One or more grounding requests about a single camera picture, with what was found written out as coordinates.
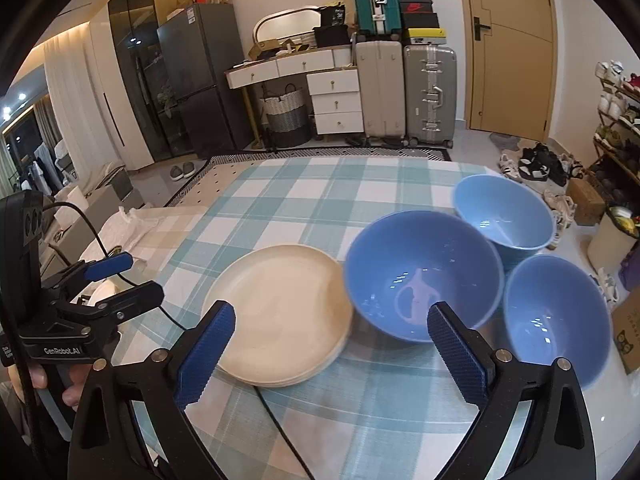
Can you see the cat print cardboard box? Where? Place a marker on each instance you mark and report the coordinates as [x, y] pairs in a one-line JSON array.
[[629, 332]]

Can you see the black storage box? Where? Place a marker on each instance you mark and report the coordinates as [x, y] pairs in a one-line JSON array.
[[330, 36]]

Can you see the black glass cabinet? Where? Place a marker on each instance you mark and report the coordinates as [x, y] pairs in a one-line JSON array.
[[135, 60]]

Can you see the white dressing table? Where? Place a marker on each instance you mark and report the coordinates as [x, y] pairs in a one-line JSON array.
[[280, 66]]

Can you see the red and black shoe box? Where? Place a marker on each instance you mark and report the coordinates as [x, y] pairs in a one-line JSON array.
[[416, 6]]

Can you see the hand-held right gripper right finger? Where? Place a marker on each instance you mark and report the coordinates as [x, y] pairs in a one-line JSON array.
[[457, 355]]

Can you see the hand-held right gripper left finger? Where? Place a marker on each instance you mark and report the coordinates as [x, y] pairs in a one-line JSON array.
[[205, 355]]

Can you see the white curtain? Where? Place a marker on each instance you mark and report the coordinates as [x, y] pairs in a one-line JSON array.
[[90, 100]]

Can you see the collection of sneakers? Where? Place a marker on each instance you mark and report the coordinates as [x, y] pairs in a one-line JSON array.
[[617, 105]]

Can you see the wooden shoe rack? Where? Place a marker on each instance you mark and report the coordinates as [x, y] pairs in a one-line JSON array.
[[612, 155]]

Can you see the woven laundry basket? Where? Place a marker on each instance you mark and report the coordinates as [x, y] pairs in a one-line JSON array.
[[285, 117]]

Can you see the yellow and black shoe box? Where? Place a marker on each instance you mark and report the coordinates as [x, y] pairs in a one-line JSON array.
[[425, 36]]

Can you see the blue bowl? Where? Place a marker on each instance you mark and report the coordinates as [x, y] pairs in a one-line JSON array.
[[425, 270], [505, 210], [555, 310]]

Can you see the grey slipper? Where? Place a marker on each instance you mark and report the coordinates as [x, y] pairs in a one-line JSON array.
[[188, 168], [176, 172]]

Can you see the black bag white label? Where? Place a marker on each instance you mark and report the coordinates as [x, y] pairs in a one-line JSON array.
[[333, 16]]

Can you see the white trash bin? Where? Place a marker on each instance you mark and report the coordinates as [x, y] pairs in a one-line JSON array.
[[607, 245]]

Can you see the purple bag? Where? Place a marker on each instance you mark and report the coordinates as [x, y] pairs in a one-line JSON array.
[[631, 272]]

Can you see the beige suitcase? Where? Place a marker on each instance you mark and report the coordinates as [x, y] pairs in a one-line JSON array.
[[380, 90]]

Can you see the hanging clothes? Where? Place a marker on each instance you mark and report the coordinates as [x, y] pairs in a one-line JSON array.
[[37, 170]]

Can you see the wooden door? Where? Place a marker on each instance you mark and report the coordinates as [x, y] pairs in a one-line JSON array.
[[515, 50]]

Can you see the open cardboard box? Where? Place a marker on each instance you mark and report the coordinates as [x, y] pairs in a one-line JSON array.
[[264, 48]]

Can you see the white drawer cabinet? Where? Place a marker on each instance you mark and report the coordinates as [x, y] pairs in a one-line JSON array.
[[335, 102]]

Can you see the pile of dark shoes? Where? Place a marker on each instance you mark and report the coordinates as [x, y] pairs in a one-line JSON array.
[[540, 167]]

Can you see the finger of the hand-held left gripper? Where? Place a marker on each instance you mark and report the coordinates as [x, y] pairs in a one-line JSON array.
[[107, 266], [142, 299]]

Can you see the white sneaker pair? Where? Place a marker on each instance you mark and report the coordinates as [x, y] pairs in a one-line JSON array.
[[605, 285]]

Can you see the grey door mat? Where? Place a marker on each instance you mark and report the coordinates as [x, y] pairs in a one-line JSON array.
[[502, 141]]

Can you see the dark grey refrigerator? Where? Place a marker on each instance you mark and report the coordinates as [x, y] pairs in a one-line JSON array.
[[200, 85]]

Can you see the checked tablecloth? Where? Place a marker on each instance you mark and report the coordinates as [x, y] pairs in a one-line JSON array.
[[300, 185]]

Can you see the grey sofa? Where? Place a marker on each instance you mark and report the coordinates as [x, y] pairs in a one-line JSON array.
[[95, 195]]

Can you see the person's left hand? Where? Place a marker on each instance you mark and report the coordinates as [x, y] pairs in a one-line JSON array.
[[77, 385]]

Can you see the brown cardboard box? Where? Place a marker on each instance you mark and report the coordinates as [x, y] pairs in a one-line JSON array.
[[585, 201]]

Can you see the silver suitcase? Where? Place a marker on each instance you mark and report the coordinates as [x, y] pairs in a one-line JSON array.
[[425, 110]]

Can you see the oval mirror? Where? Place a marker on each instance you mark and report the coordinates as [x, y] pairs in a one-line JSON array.
[[285, 25]]

